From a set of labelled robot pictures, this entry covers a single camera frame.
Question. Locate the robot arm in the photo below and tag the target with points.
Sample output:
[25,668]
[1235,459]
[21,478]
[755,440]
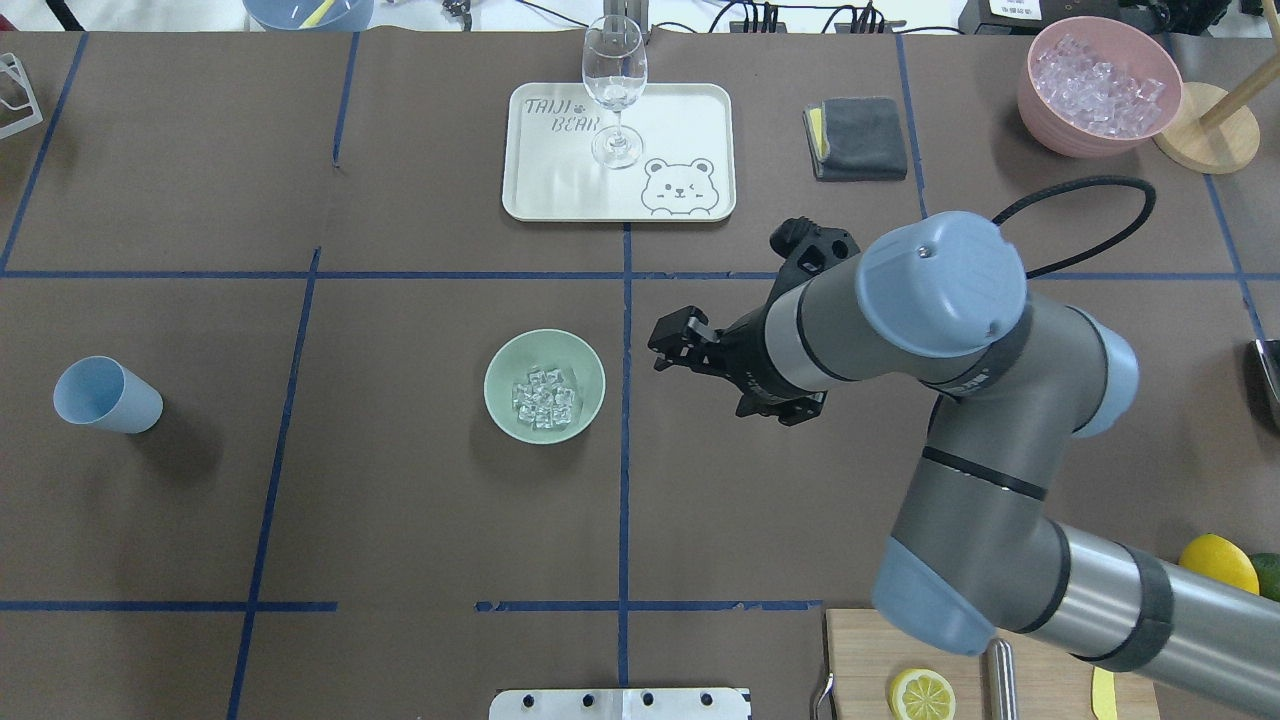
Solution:
[946,301]

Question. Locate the steel ice scoop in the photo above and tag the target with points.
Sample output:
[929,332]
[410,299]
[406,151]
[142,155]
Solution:
[1266,357]

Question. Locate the steel handled knife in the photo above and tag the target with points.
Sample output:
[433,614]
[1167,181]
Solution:
[1001,680]

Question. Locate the light blue plastic cup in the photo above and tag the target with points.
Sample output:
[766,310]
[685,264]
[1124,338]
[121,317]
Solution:
[99,393]

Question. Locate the white bear serving tray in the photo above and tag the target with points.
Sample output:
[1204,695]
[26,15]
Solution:
[563,164]

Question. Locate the wooden cutting board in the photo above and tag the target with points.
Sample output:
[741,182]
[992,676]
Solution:
[866,653]

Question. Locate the ice cubes in bowl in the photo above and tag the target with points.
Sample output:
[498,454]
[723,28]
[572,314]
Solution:
[547,398]

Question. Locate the metal mounting plate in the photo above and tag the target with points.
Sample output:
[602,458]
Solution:
[623,703]

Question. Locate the wooden stand with bag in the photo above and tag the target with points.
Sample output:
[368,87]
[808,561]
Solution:
[1214,131]

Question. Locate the lemon half slice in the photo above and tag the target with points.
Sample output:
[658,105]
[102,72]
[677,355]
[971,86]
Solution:
[919,693]

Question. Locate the grey folded cloth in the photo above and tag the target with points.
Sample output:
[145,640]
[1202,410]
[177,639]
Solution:
[856,139]

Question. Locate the green lime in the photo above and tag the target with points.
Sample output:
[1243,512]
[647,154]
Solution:
[1266,566]

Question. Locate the mint green bowl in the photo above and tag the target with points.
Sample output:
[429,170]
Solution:
[543,347]

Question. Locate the pink bowl of ice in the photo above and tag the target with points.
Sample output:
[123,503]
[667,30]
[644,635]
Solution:
[1093,87]

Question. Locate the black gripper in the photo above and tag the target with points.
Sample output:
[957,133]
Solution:
[754,351]

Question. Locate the yellow lemon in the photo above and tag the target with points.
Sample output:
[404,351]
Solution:
[1217,558]

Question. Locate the clear wine glass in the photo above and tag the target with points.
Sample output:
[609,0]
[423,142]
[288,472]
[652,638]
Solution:
[614,70]

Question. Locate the blue bowl with fork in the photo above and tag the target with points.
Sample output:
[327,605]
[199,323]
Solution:
[311,16]

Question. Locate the white wire cup rack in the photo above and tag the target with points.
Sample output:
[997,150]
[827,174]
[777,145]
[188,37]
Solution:
[19,105]

